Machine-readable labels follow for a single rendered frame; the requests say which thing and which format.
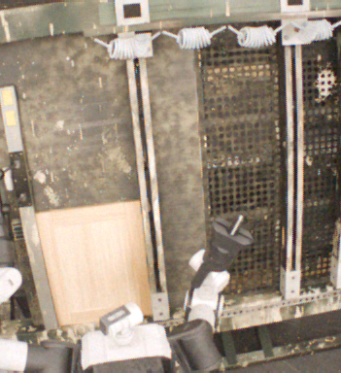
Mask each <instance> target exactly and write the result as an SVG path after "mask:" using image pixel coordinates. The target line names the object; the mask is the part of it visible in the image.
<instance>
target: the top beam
mask: <svg viewBox="0 0 341 373"><path fill-rule="evenodd" d="M148 6H149V15H150V22H158V21H166V20H174V19H192V18H200V17H224V16H241V15H257V14H274V13H280V12H281V7H280V0H148ZM309 7H310V11H312V12H314V11H320V10H325V11H329V10H341V0H309ZM109 26H117V12H116V5H115V0H73V1H64V2H55V3H47V4H40V5H36V6H29V7H21V8H12V9H5V10H2V11H0V44H2V43H11V42H17V41H21V40H26V39H35V38H43V37H50V36H58V35H65V34H69V33H76V32H84V30H89V29H95V28H101V27H109Z"/></svg>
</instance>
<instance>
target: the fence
mask: <svg viewBox="0 0 341 373"><path fill-rule="evenodd" d="M6 89H11V90H12V91H11V94H12V99H13V103H14V104H11V105H4V104H3V103H4V99H3V95H2V90H6ZM16 95H17V93H16V88H15V85H1V86H0V102H1V106H2V116H3V121H4V124H5V133H6V138H7V143H8V147H9V149H8V152H9V153H13V152H20V151H23V155H24V160H25V170H26V175H27V180H28V184H29V189H30V194H31V198H32V204H33V194H32V188H31V184H30V179H29V175H28V169H27V165H26V155H25V149H24V145H23V140H22V135H21V133H22V130H21V126H20V120H19V116H18V106H17V98H16ZM10 111H14V113H15V118H16V123H17V125H11V126H7V122H6V113H5V112H10ZM19 210H20V215H21V220H22V227H23V233H24V238H25V243H26V248H27V252H28V256H29V261H30V265H31V270H32V275H33V279H34V283H35V287H36V290H37V294H38V297H39V301H40V306H41V310H42V314H43V318H44V324H45V328H46V329H47V330H52V329H58V321H57V316H56V312H55V309H54V305H53V302H52V298H51V290H50V285H49V280H48V275H47V270H46V266H45V262H44V257H43V252H42V247H41V242H40V237H39V232H38V227H37V222H36V218H35V209H34V204H33V205H32V207H27V208H25V207H20V208H19Z"/></svg>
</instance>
